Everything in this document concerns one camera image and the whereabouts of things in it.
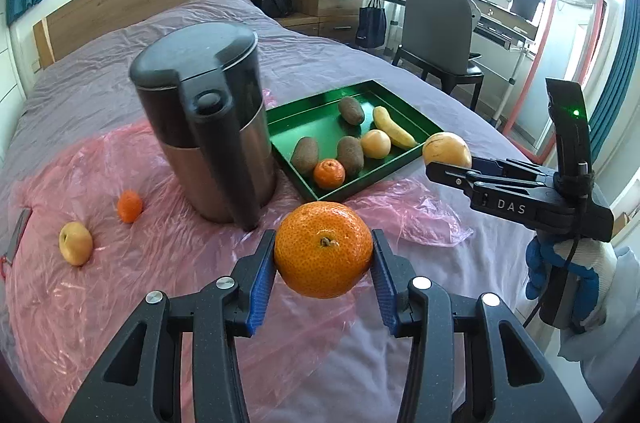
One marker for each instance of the person's right forearm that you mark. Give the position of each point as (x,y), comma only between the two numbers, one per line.
(627,303)

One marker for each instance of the pink plastic sheet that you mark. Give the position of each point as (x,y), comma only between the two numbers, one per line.
(100,313)

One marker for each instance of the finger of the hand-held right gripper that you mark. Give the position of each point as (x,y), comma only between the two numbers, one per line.
(450,173)
(505,165)

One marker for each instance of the yellow banana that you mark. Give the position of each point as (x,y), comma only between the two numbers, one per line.
(395,128)

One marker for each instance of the white wardrobe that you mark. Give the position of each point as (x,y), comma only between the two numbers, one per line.
(7,68)

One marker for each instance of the black and copper electric kettle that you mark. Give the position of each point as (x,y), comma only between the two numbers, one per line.
(210,128)

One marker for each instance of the orange tangerine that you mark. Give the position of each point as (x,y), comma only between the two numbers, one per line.
(129,206)
(324,253)
(329,174)

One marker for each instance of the yellow green apple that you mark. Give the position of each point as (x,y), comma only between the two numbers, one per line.
(76,244)

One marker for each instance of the grey chair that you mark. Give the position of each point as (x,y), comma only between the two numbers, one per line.
(435,23)

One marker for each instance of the green tray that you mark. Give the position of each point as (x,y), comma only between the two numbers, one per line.
(315,118)

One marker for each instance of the white desk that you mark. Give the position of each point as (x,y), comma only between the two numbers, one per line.
(500,33)

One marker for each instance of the person's right hand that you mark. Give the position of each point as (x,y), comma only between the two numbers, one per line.
(595,273)

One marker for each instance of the yellow round fruit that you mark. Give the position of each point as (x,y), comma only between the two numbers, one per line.
(446,148)
(375,144)

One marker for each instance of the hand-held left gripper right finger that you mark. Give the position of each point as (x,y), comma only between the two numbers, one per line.
(385,288)

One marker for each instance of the grey bar with red loop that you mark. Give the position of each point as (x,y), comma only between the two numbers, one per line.
(17,233)

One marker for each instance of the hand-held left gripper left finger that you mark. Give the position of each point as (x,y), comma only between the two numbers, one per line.
(260,288)

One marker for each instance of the wooden headboard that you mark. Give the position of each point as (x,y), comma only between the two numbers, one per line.
(125,8)

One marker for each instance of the brown kiwi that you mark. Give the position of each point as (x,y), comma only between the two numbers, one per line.
(351,110)
(350,155)
(305,154)

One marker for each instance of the black monitor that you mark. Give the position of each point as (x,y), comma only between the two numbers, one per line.
(526,3)

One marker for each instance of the pink hoop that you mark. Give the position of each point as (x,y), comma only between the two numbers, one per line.
(542,38)

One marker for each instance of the dark blue bag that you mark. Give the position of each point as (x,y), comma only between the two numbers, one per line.
(371,25)

